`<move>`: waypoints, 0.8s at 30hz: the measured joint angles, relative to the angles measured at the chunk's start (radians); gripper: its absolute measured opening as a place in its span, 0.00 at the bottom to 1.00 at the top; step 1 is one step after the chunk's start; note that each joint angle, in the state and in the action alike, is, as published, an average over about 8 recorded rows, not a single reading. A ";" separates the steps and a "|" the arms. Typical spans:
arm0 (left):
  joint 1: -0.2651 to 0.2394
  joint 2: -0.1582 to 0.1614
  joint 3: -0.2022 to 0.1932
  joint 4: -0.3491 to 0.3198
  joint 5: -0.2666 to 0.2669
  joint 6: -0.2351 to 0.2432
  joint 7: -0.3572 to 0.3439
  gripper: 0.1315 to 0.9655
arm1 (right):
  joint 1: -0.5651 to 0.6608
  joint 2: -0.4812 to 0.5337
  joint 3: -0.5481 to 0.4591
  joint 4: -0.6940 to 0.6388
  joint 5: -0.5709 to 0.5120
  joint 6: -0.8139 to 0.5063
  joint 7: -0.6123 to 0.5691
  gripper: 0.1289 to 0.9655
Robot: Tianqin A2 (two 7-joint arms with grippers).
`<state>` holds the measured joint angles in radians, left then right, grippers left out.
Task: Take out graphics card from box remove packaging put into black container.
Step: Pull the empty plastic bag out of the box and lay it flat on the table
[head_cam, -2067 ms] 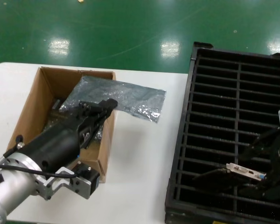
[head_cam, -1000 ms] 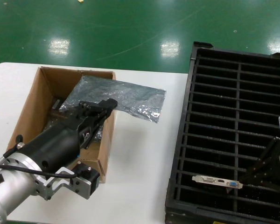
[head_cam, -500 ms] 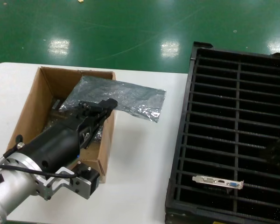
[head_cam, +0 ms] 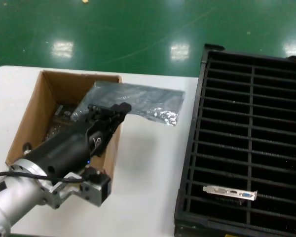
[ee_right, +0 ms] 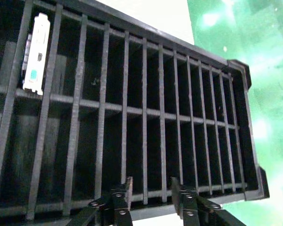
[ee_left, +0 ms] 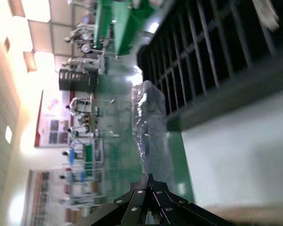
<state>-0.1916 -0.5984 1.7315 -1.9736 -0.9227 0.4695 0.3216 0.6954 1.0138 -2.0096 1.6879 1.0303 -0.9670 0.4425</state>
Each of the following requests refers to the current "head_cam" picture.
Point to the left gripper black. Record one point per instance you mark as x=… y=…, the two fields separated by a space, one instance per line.
x=66 y=153

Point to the graphics card with silver bracket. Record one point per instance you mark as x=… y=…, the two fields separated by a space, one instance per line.
x=227 y=192

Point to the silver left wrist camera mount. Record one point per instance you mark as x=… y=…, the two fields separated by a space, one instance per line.
x=93 y=192

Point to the bagged graphics card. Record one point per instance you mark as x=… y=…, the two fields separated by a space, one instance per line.
x=61 y=113

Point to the grey antistatic bag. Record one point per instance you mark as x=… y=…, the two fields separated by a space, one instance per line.
x=150 y=101

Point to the brown cardboard box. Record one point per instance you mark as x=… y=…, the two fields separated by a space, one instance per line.
x=61 y=86

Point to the black slotted plastic container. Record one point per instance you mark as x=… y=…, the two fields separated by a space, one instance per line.
x=236 y=98

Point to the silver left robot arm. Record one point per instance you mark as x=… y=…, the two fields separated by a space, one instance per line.
x=14 y=197

